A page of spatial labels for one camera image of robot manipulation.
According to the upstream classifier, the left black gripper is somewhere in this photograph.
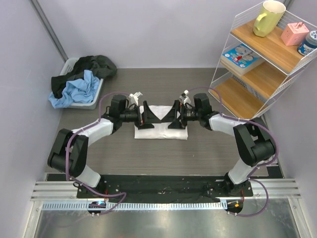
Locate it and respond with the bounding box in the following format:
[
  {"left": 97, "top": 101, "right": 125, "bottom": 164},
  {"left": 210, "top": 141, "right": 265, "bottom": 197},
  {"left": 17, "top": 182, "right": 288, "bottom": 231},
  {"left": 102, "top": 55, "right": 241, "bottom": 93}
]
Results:
[{"left": 119, "top": 101, "right": 160, "bottom": 129}]

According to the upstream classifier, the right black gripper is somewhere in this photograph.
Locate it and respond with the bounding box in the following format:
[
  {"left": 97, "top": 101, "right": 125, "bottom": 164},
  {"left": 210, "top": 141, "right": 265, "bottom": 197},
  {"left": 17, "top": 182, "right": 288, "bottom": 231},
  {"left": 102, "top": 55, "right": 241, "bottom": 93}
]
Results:
[{"left": 161, "top": 99, "right": 202, "bottom": 129}]

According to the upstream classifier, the white long sleeve shirt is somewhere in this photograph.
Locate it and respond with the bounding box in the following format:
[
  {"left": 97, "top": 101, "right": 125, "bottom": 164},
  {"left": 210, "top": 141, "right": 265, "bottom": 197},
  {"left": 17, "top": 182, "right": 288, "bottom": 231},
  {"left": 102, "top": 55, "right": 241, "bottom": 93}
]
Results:
[{"left": 134, "top": 105, "right": 188, "bottom": 140}]

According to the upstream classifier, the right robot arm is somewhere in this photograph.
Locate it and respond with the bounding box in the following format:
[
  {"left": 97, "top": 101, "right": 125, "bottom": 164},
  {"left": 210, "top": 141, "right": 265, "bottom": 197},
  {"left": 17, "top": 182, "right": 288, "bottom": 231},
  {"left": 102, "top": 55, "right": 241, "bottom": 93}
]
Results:
[{"left": 160, "top": 91, "right": 278, "bottom": 196}]

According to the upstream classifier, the light blue shirt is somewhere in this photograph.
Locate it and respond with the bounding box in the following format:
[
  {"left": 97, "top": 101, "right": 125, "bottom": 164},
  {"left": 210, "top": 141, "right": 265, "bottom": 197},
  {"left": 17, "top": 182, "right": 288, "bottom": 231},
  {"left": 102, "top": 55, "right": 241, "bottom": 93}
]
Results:
[{"left": 48, "top": 69, "right": 101, "bottom": 109}]

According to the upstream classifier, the black shirt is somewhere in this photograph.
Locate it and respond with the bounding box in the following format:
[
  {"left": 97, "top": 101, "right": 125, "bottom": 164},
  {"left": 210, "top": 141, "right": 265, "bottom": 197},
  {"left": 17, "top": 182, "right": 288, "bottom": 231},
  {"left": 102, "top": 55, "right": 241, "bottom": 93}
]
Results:
[{"left": 51, "top": 55, "right": 117, "bottom": 99}]

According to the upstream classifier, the blue white book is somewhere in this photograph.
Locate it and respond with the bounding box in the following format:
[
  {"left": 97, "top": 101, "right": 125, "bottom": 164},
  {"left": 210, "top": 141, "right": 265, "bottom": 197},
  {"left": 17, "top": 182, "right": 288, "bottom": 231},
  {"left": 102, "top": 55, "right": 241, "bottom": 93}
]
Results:
[{"left": 220, "top": 44, "right": 264, "bottom": 76}]

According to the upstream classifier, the grey plastic basket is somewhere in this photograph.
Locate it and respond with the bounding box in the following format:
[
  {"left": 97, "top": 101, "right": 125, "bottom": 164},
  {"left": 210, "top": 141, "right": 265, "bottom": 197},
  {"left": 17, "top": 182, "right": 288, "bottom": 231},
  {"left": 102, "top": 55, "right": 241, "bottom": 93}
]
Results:
[{"left": 51, "top": 58, "right": 105, "bottom": 111}]

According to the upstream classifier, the yellow green mug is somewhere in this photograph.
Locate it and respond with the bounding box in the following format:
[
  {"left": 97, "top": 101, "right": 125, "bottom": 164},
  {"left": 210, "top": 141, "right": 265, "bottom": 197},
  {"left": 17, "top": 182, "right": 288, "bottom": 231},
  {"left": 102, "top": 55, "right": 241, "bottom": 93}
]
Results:
[{"left": 253, "top": 0, "right": 286, "bottom": 37}]

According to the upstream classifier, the pink cube box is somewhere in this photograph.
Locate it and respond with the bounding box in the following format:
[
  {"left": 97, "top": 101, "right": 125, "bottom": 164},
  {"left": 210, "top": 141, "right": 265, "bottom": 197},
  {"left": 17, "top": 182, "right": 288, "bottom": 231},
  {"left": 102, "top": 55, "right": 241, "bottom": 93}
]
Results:
[{"left": 281, "top": 22, "right": 310, "bottom": 46}]

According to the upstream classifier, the blue white tin can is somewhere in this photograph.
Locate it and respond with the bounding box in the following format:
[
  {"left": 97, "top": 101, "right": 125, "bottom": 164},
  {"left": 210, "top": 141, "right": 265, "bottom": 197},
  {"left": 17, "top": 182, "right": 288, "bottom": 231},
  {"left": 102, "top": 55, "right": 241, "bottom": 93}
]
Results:
[{"left": 297, "top": 31, "right": 317, "bottom": 56}]

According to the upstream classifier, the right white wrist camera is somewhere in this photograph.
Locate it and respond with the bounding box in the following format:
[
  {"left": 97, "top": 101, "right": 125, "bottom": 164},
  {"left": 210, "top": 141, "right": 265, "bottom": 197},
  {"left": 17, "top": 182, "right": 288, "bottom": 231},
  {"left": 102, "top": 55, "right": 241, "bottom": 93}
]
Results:
[{"left": 179, "top": 90, "right": 191, "bottom": 105}]

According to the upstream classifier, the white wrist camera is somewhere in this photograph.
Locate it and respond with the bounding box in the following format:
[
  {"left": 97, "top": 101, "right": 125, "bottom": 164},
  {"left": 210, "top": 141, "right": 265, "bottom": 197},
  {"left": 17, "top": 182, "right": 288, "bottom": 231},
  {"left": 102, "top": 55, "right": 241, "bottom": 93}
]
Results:
[
  {"left": 179, "top": 90, "right": 191, "bottom": 105},
  {"left": 129, "top": 92, "right": 143, "bottom": 106}
]

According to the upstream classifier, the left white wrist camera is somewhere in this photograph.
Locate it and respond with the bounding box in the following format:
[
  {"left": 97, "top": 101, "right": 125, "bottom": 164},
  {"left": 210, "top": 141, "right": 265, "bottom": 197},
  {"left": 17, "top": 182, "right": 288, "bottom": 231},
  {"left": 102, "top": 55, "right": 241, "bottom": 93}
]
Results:
[{"left": 129, "top": 92, "right": 143, "bottom": 106}]

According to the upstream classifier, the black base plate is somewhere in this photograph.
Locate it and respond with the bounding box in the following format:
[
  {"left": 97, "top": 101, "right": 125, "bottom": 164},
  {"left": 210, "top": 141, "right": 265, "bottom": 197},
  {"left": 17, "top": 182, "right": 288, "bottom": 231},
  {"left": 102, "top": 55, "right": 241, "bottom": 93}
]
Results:
[{"left": 76, "top": 174, "right": 254, "bottom": 199}]

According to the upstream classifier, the white wire wooden shelf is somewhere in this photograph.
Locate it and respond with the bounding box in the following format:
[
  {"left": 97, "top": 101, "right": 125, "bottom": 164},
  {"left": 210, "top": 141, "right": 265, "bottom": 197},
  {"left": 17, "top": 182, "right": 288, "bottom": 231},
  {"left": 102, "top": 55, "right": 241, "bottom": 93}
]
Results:
[{"left": 210, "top": 3, "right": 317, "bottom": 119}]

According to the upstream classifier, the white slotted cable duct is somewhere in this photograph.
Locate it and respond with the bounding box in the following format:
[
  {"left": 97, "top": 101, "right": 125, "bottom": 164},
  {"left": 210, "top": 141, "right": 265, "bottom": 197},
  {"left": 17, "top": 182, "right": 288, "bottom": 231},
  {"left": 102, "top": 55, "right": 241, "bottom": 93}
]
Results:
[{"left": 42, "top": 200, "right": 227, "bottom": 211}]

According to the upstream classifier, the aluminium rail frame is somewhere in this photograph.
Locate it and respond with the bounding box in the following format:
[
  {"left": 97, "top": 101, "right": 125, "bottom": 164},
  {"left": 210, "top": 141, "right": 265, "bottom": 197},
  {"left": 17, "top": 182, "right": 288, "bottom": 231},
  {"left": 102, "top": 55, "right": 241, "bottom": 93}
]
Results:
[{"left": 23, "top": 148, "right": 310, "bottom": 238}]

